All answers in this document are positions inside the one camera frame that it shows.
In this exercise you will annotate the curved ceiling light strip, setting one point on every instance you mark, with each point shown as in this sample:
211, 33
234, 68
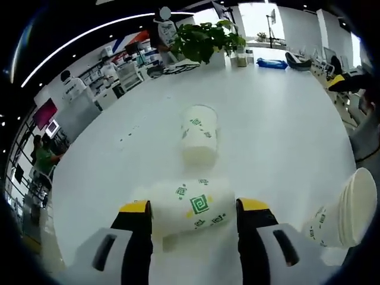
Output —
89, 33

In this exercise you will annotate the white office chair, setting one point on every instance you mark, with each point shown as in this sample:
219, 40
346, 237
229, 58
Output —
129, 75

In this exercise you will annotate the potted green plant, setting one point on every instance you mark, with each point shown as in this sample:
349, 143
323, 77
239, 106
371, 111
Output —
205, 38

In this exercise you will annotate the grey chair back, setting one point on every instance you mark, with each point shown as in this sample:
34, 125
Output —
77, 115

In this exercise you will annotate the white storage shelving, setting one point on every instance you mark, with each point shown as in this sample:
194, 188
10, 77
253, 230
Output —
142, 56

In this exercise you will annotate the pink screen monitor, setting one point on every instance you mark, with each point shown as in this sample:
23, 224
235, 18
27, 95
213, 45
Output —
44, 114

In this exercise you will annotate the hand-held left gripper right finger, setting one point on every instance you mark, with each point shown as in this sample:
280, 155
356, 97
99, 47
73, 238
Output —
255, 237

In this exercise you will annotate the stack of paper cups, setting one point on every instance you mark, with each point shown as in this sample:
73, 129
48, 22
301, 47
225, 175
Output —
350, 207

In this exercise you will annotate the blue packet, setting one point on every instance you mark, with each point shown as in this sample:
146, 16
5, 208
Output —
271, 63

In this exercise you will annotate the glass jar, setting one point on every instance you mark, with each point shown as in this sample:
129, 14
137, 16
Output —
250, 56
241, 59

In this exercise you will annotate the black office chair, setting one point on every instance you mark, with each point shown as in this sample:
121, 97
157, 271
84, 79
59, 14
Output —
298, 62

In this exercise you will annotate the small green plant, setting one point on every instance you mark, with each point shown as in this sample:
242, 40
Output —
262, 36

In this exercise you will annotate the dark rounded object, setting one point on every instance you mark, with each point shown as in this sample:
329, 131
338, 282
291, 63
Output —
155, 72

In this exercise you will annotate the white paper cup green print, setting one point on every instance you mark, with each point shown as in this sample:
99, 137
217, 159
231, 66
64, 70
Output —
193, 207
199, 133

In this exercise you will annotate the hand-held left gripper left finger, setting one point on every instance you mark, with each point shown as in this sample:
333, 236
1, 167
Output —
133, 240

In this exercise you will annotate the white table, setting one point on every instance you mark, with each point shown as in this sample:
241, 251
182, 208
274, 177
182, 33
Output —
267, 118

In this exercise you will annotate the monitor on black stand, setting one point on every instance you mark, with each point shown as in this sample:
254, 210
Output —
272, 20
222, 9

